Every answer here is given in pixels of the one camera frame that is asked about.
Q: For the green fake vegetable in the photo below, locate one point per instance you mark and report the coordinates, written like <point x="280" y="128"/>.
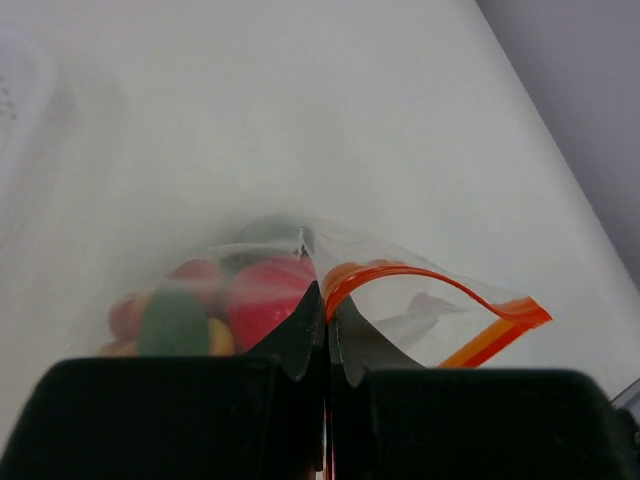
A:
<point x="173" y="324"/>

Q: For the red fake tomato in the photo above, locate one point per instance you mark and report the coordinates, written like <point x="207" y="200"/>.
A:
<point x="265" y="294"/>

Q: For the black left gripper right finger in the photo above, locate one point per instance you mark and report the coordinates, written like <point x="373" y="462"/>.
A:
<point x="391" y="418"/>

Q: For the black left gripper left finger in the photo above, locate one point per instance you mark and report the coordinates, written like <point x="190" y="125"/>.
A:
<point x="259" y="415"/>

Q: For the clear zip top bag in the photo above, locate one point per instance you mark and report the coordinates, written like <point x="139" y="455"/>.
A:
<point x="227" y="299"/>

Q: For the white perforated plastic basket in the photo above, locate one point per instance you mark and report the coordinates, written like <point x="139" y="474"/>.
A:
<point x="29" y="79"/>

